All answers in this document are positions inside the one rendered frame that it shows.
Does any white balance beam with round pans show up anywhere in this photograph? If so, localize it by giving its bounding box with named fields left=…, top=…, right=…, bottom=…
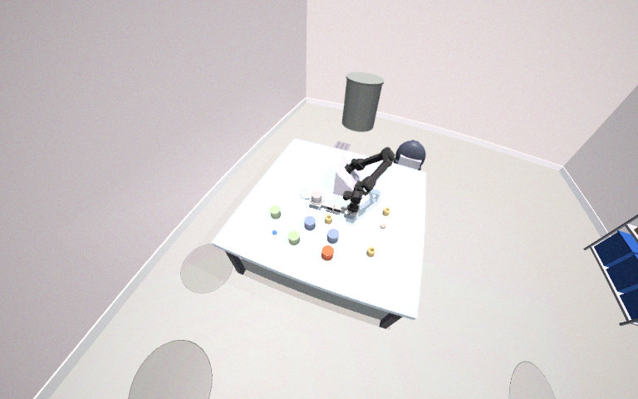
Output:
left=308, top=197, right=360, bottom=217

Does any brown cylinder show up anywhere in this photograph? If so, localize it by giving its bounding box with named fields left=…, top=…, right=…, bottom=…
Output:
left=321, top=245, right=334, bottom=261

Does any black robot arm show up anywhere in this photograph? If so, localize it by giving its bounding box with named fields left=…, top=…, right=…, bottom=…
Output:
left=343, top=147, right=395, bottom=204

